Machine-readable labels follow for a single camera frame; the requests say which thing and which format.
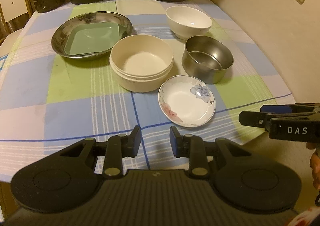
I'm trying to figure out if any round stainless steel plate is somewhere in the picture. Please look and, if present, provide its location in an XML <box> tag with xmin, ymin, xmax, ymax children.
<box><xmin>51</xmin><ymin>12</ymin><xmax>133</xmax><ymax>61</ymax></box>

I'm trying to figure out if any white ceramic bowl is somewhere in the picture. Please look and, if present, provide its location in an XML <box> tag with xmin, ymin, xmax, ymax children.
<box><xmin>165</xmin><ymin>6</ymin><xmax>213</xmax><ymax>40</ymax></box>

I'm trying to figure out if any small floral ceramic plate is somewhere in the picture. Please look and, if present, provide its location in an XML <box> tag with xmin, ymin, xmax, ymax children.
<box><xmin>158</xmin><ymin>75</ymin><xmax>216</xmax><ymax>128</ymax></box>

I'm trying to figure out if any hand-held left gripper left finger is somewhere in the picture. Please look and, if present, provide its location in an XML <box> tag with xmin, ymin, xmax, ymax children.
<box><xmin>59</xmin><ymin>125</ymin><xmax>142</xmax><ymax>179</ymax></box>

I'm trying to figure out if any red white patterned cloth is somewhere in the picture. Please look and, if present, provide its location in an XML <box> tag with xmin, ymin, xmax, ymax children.
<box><xmin>291</xmin><ymin>210</ymin><xmax>320</xmax><ymax>226</ymax></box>

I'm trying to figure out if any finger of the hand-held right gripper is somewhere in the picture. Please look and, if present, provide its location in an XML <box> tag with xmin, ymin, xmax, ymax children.
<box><xmin>238</xmin><ymin>111</ymin><xmax>273</xmax><ymax>129</ymax></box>
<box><xmin>259</xmin><ymin>104</ymin><xmax>297</xmax><ymax>115</ymax></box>

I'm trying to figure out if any person's right hand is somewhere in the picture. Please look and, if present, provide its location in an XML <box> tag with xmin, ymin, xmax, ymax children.
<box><xmin>309</xmin><ymin>151</ymin><xmax>320</xmax><ymax>190</ymax></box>

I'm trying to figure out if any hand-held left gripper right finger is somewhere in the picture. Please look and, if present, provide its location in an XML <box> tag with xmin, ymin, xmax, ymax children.
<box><xmin>169</xmin><ymin>126</ymin><xmax>250</xmax><ymax>179</ymax></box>

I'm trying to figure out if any white chair back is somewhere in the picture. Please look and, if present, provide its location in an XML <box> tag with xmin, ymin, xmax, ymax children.
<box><xmin>0</xmin><ymin>0</ymin><xmax>28</xmax><ymax>27</ymax></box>

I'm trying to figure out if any checked tablecloth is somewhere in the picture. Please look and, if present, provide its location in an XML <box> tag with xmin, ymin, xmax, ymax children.
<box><xmin>0</xmin><ymin>0</ymin><xmax>293</xmax><ymax>183</ymax></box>

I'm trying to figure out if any stainless steel bowl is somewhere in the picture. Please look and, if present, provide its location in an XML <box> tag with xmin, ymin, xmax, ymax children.
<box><xmin>182</xmin><ymin>35</ymin><xmax>234</xmax><ymax>85</ymax></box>

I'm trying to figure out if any green square plate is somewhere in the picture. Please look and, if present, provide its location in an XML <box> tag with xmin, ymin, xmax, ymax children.
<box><xmin>64</xmin><ymin>22</ymin><xmax>120</xmax><ymax>57</ymax></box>

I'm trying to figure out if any cream round plastic bowl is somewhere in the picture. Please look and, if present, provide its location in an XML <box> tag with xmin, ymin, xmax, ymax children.
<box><xmin>109</xmin><ymin>35</ymin><xmax>174</xmax><ymax>93</ymax></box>

